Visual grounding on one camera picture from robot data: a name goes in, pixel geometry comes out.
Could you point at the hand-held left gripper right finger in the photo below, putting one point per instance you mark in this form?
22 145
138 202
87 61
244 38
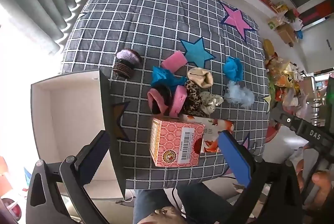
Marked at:
233 156

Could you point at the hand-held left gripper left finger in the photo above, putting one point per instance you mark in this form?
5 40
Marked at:
91 158

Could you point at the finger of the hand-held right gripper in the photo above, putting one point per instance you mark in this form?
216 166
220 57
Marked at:
284 117

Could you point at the light blue feather scrunchie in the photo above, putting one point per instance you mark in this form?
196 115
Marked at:
240 95

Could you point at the white storage box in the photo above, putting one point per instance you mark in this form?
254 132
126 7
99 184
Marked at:
73 109

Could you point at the cream polka dot scrunchie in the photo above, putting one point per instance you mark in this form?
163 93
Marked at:
212 101

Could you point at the leopard print scrunchie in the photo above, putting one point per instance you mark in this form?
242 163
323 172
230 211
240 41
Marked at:
193 101

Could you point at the blue organza scrunchie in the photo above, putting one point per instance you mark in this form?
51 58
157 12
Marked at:
233 68
163 77

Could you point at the pink foam sponge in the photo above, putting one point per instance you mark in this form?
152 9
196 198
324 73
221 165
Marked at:
178 101
173 62

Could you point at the person's right hand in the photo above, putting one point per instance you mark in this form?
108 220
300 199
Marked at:
323 187

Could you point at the red round plate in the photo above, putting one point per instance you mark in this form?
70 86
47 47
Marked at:
272 135

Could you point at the orange white tissue pack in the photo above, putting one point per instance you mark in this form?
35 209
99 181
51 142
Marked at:
218 132

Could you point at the pile of snack packets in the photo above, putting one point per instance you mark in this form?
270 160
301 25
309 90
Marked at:
284 80

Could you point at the pink patterned carton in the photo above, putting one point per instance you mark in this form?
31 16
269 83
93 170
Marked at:
177 145

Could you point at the person's legs in jeans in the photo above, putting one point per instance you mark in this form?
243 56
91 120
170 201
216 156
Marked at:
154 200

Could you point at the cardboard box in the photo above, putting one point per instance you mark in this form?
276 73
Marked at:
286 33

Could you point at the grey checked blanket with stars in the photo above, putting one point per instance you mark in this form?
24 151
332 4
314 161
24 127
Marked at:
146 20

